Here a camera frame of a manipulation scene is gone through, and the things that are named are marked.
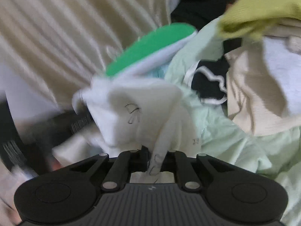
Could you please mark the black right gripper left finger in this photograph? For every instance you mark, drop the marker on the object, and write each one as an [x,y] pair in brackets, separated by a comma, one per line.
[124,165]

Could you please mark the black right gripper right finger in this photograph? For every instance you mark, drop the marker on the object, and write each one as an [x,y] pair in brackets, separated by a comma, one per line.
[184,175]

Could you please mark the white bow-print cloth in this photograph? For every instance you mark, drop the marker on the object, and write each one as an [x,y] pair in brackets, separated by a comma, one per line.
[131,113]

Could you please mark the black white-trimmed garment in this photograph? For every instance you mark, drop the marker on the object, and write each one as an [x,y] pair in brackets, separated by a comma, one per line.
[208,79]

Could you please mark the light green quilt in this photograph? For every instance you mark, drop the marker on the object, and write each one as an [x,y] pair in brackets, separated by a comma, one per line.
[276,156]

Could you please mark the green and white garment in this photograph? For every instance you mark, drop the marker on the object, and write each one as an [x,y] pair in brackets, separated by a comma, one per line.
[151,51]

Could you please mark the beige cloth garment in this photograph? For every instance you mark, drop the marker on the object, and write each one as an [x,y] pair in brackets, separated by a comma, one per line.
[263,81]

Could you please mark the beige curtain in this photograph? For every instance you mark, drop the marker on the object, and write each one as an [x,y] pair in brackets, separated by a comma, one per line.
[57,46]

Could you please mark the olive yellow knit garment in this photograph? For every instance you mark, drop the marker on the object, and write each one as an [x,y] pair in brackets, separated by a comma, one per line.
[253,17]

